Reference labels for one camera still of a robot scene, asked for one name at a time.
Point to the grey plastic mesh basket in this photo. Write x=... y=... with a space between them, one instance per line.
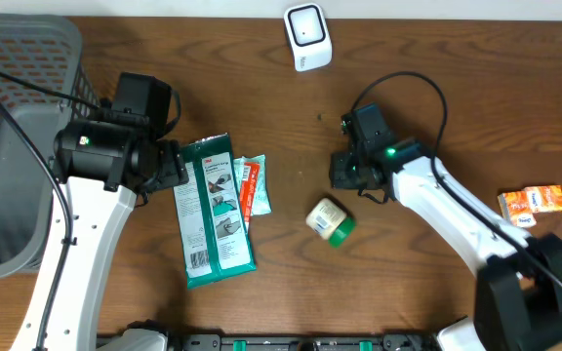
x=43 y=85

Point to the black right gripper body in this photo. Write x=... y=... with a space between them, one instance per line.
x=347 y=173

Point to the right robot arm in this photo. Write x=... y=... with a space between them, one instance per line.
x=518 y=294

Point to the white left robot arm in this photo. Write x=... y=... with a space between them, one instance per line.
x=101 y=170

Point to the teal and orange sachet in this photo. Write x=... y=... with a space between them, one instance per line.
x=251 y=186

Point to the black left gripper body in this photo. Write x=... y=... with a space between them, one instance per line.
x=177 y=171

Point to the orange tissue packet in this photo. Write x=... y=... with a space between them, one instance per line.
x=516 y=209

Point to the small orange box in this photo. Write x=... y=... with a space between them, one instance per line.
x=544 y=199

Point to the white barcode scanner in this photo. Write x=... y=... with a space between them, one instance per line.
x=308 y=36

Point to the green 3M gloves package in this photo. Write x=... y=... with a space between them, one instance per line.
x=214 y=236

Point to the green lid cream jar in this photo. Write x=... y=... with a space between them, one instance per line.
x=330 y=222

